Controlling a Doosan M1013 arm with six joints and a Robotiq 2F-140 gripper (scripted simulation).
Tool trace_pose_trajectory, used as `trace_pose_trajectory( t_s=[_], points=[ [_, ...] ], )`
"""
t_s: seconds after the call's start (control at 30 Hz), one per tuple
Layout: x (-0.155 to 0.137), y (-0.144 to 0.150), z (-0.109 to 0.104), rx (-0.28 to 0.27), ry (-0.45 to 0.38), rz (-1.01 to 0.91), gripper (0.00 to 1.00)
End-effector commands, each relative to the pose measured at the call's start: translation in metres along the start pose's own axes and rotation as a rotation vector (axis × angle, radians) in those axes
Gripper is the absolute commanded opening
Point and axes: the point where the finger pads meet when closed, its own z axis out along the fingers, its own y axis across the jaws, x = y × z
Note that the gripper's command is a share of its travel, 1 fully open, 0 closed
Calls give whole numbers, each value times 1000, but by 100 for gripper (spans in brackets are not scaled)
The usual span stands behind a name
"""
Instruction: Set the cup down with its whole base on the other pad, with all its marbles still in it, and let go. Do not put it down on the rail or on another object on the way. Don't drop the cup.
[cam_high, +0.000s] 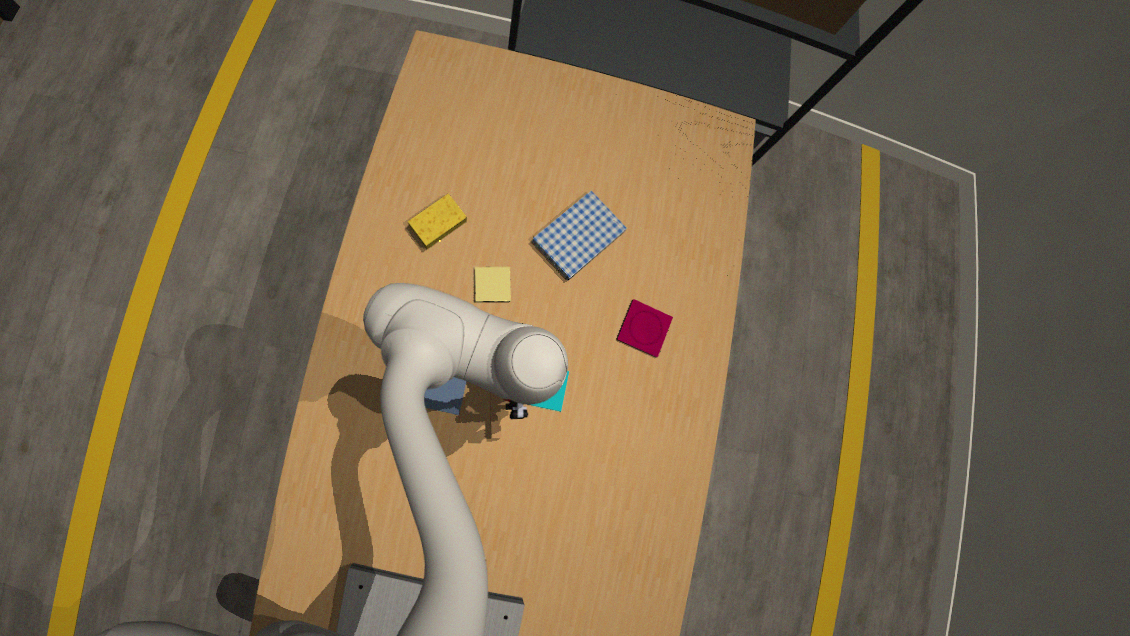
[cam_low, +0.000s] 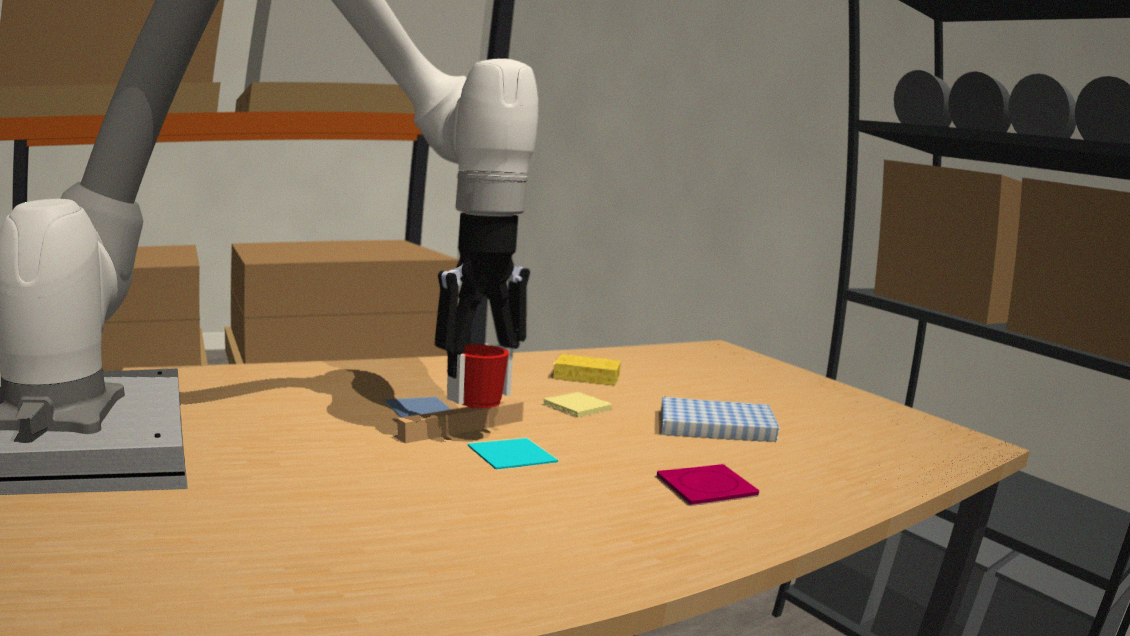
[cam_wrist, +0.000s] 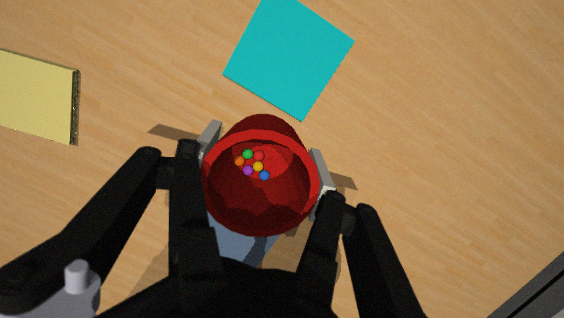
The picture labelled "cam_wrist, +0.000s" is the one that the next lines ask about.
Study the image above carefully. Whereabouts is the green marble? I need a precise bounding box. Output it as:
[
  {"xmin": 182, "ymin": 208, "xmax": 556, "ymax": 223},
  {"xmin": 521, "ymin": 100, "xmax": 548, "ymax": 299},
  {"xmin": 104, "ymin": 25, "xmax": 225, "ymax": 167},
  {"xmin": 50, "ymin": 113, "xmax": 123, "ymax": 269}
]
[{"xmin": 242, "ymin": 148, "xmax": 253, "ymax": 159}]

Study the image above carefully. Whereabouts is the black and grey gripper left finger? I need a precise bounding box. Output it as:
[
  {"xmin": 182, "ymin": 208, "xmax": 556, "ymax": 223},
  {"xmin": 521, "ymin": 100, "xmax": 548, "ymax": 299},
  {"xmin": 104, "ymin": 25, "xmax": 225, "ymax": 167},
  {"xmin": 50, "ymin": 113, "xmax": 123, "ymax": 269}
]
[{"xmin": 0, "ymin": 119, "xmax": 234, "ymax": 318}]

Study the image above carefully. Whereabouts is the blue marble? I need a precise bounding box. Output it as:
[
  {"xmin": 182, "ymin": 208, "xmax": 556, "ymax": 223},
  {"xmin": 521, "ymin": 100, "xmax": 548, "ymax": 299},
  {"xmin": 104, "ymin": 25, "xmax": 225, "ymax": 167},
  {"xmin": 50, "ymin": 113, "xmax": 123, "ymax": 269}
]
[{"xmin": 259, "ymin": 170, "xmax": 270, "ymax": 181}]

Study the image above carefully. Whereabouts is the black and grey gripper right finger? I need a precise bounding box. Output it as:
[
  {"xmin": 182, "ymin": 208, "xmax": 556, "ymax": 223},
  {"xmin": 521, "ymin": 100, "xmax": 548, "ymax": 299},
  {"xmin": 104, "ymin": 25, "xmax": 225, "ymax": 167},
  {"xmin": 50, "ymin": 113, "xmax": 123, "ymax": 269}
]
[{"xmin": 283, "ymin": 147, "xmax": 428, "ymax": 318}]

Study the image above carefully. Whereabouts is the pale yellow flat pad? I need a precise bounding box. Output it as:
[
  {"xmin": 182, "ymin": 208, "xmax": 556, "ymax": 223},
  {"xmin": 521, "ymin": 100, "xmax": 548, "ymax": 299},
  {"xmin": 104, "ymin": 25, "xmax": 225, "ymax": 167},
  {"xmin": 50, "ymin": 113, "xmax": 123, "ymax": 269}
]
[{"xmin": 0, "ymin": 48, "xmax": 79, "ymax": 145}]

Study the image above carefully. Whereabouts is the red marble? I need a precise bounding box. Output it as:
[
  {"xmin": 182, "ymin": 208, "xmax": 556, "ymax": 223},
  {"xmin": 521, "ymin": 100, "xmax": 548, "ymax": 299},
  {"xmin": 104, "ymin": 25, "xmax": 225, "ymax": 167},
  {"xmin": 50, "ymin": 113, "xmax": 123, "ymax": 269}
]
[{"xmin": 253, "ymin": 150, "xmax": 264, "ymax": 161}]

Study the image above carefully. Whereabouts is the yellow marble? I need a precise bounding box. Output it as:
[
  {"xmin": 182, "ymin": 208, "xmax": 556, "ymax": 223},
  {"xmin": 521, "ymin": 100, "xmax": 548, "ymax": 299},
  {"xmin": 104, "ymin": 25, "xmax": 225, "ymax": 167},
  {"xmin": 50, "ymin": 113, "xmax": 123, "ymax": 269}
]
[{"xmin": 253, "ymin": 161, "xmax": 264, "ymax": 172}]

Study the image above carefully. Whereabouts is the purple marble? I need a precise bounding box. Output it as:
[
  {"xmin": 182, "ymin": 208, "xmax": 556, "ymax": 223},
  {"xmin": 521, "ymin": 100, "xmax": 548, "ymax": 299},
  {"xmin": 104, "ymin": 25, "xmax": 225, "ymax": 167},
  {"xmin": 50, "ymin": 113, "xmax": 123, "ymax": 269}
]
[{"xmin": 243, "ymin": 165, "xmax": 254, "ymax": 176}]

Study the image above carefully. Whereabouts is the red cup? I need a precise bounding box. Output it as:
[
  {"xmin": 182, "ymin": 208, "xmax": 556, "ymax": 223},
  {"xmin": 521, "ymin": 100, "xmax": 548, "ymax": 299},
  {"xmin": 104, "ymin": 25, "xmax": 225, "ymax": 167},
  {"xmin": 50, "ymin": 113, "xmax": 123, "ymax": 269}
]
[{"xmin": 200, "ymin": 114, "xmax": 320, "ymax": 237}]

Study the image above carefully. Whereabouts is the orange marble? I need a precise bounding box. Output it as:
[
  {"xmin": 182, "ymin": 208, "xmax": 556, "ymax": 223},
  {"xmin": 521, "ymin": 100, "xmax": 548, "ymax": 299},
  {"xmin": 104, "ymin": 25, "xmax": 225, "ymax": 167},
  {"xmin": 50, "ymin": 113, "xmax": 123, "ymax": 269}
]
[{"xmin": 234, "ymin": 155, "xmax": 245, "ymax": 166}]

